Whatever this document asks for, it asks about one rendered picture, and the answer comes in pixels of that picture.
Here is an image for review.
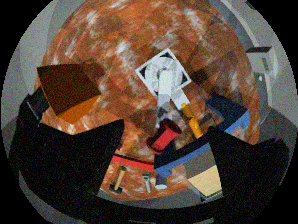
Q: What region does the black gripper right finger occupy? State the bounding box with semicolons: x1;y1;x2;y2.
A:
206;125;275;196

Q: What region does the grey metal rod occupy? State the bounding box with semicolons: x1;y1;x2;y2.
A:
142;173;150;193

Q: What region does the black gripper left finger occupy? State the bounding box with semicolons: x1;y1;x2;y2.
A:
39;119;124;196

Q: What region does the clear-panelled guard cubby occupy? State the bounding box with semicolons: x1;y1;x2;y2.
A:
158;117;250;202

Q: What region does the grey cylinder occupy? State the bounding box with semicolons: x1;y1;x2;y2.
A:
154;173;168;189

